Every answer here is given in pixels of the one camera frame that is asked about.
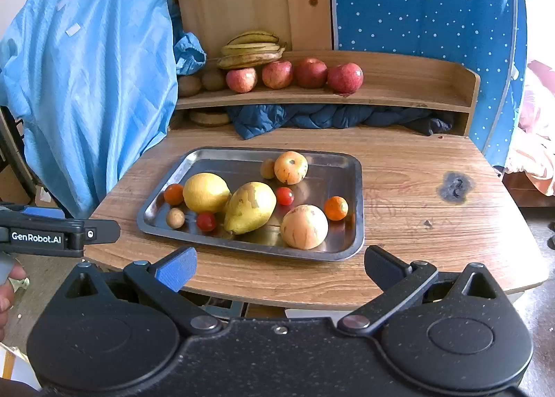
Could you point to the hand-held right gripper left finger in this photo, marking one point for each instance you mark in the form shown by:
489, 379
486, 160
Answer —
177, 269

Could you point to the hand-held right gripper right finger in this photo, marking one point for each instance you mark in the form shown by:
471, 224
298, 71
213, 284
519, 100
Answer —
383, 267

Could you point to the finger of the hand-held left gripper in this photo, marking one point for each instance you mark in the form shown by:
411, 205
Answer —
104, 232

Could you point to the small brown longan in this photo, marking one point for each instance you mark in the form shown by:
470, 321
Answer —
267, 169
175, 218

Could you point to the red cherry tomato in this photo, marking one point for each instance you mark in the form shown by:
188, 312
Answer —
206, 221
285, 196

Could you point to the small orange tangerine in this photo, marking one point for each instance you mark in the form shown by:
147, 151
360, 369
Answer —
174, 194
336, 208

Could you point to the yellow lemon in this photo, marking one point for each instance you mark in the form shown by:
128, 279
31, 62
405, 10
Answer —
206, 193

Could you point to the yellow green pear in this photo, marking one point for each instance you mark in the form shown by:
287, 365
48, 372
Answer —
251, 206

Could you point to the metal tray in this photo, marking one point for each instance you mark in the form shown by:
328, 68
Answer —
334, 171

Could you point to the orange-yellow apple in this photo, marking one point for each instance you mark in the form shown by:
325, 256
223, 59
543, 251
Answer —
291, 167

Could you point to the person's left hand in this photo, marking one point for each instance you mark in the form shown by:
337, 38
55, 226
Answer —
5, 297

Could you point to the light blue plastic sheet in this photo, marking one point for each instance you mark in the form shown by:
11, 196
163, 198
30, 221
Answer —
86, 89

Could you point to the tan round flatbread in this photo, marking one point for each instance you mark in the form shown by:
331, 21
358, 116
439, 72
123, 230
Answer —
209, 118

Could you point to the dark blue quilted jacket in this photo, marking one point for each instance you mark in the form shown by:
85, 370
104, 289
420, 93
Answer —
321, 117

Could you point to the brown kiwi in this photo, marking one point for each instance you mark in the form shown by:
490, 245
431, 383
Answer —
213, 79
189, 85

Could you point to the wooden desk shelf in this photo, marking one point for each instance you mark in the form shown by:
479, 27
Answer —
412, 84

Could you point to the red apple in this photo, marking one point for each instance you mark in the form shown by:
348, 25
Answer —
277, 74
345, 78
311, 73
241, 80

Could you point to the blue plastic bag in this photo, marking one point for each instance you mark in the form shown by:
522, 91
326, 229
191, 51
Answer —
189, 54

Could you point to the bed with pink bedding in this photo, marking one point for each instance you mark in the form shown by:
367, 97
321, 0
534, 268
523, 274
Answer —
535, 141

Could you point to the banana bunch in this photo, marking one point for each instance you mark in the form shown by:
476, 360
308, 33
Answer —
251, 50

